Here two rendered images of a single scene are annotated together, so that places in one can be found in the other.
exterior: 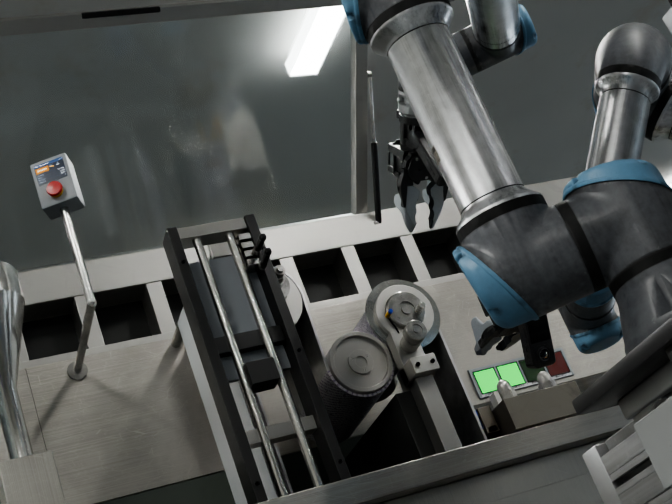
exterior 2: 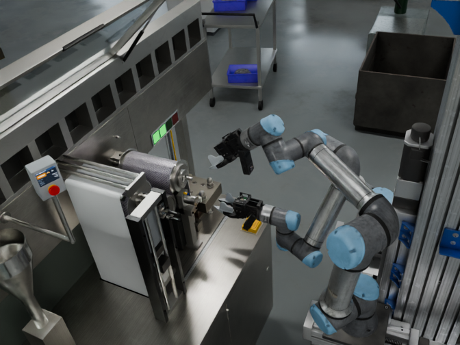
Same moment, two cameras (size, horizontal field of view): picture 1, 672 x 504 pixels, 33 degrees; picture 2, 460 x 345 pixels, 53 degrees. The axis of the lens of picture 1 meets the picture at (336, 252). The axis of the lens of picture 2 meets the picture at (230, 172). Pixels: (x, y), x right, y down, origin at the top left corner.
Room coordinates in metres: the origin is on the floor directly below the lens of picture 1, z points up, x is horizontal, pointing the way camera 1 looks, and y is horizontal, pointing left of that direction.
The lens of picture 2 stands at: (0.72, 0.60, 2.41)
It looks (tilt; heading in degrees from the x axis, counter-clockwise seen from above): 38 degrees down; 325
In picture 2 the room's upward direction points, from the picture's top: 5 degrees counter-clockwise
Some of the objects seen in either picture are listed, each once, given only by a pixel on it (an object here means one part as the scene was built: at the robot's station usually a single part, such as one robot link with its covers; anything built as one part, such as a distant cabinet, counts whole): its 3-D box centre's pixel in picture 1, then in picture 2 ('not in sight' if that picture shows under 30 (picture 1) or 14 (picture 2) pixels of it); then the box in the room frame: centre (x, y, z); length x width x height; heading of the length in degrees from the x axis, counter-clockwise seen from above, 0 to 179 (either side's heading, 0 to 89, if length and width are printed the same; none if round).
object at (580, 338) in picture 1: (588, 309); (287, 238); (1.66, -0.32, 1.01); 0.11 x 0.08 x 0.11; 179
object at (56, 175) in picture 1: (56, 184); (47, 179); (1.82, 0.43, 1.66); 0.07 x 0.07 x 0.10; 3
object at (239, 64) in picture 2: not in sight; (241, 44); (4.24, -2.18, 0.51); 1.09 x 0.64 x 1.03; 122
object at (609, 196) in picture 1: (624, 222); (360, 294); (1.30, -0.33, 0.98); 0.13 x 0.12 x 0.14; 83
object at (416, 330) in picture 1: (415, 332); (194, 200); (1.95, -0.08, 1.18); 0.04 x 0.02 x 0.04; 116
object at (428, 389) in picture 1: (434, 404); (190, 220); (1.98, -0.06, 1.05); 0.06 x 0.05 x 0.31; 26
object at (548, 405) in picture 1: (503, 444); (177, 187); (2.26, -0.17, 1.00); 0.40 x 0.16 x 0.06; 26
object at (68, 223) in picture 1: (77, 254); (62, 217); (1.83, 0.44, 1.51); 0.02 x 0.02 x 0.20
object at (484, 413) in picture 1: (467, 441); not in sight; (2.18, -0.10, 1.01); 0.23 x 0.03 x 0.05; 26
